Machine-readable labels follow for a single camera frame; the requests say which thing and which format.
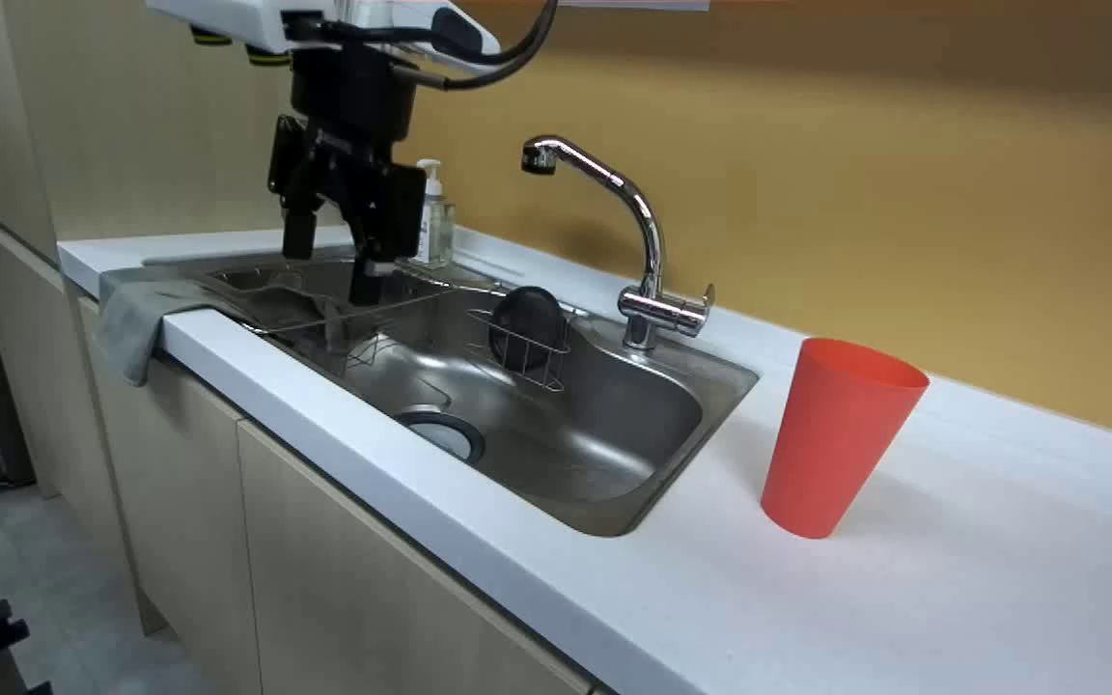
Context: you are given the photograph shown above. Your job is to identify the grey dish cloth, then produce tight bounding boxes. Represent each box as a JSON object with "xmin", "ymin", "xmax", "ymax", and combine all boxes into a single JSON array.
[{"xmin": 97, "ymin": 263, "xmax": 221, "ymax": 386}]

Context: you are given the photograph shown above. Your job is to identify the sink drain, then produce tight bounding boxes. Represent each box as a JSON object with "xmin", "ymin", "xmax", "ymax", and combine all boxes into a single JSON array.
[{"xmin": 395, "ymin": 406, "xmax": 490, "ymax": 467}]

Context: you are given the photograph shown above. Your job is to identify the beige cabinet door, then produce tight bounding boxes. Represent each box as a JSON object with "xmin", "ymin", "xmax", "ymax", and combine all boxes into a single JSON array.
[
  {"xmin": 238, "ymin": 420, "xmax": 593, "ymax": 695},
  {"xmin": 73, "ymin": 303, "xmax": 263, "ymax": 695}
]

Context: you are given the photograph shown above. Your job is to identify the orange plastic cup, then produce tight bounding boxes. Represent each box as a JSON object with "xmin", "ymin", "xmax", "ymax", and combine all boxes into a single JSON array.
[{"xmin": 762, "ymin": 334, "xmax": 936, "ymax": 539}]

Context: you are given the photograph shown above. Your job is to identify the chrome kitchen faucet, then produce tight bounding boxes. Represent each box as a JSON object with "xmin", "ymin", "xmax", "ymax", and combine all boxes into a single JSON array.
[{"xmin": 519, "ymin": 131, "xmax": 717, "ymax": 363}]

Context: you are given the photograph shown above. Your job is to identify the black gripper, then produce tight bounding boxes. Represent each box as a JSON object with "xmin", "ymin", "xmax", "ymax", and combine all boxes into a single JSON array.
[{"xmin": 263, "ymin": 46, "xmax": 434, "ymax": 307}]

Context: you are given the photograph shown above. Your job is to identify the clear soap pump bottle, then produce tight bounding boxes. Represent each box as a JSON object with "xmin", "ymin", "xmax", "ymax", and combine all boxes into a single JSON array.
[{"xmin": 412, "ymin": 155, "xmax": 461, "ymax": 269}]

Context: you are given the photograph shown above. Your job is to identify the stainless steel sink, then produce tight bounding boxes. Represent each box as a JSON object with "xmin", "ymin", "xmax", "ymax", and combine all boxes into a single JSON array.
[{"xmin": 144, "ymin": 247, "xmax": 763, "ymax": 539}]

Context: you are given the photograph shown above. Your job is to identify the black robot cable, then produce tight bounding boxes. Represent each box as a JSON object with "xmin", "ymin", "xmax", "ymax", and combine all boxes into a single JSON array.
[{"xmin": 404, "ymin": 0, "xmax": 564, "ymax": 92}]

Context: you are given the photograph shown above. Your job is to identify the black round sink strainer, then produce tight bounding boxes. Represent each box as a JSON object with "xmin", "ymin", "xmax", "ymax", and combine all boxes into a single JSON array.
[{"xmin": 490, "ymin": 283, "xmax": 575, "ymax": 377}]

